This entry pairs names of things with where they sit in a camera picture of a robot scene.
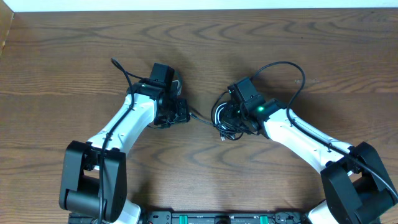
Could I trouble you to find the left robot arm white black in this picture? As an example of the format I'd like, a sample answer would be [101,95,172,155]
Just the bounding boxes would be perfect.
[58,80,189,223]

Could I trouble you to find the black USB cable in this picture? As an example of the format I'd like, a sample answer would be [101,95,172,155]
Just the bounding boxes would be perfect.
[189,90,249,141]

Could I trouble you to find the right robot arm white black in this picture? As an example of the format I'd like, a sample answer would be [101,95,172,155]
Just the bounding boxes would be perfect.
[213,99,397,223]

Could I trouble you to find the cardboard box side panel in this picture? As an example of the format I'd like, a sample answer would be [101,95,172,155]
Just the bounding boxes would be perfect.
[0,0,14,55]

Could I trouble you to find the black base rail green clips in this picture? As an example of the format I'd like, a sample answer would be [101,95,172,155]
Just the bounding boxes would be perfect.
[68,210,382,224]

